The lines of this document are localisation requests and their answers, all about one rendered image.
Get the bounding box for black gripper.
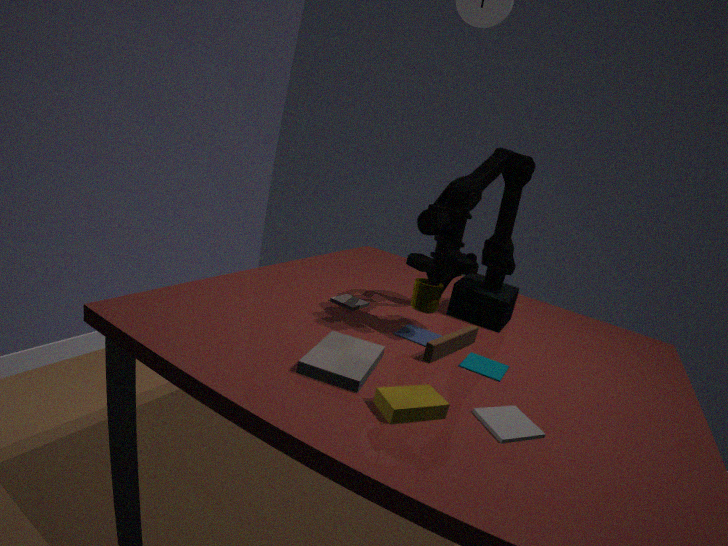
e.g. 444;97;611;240
406;235;465;293

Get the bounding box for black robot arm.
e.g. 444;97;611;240
418;147;535;293

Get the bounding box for yellow rectangular block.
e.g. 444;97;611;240
373;384;450;425

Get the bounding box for olive yellow cup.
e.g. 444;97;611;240
411;278;444;314

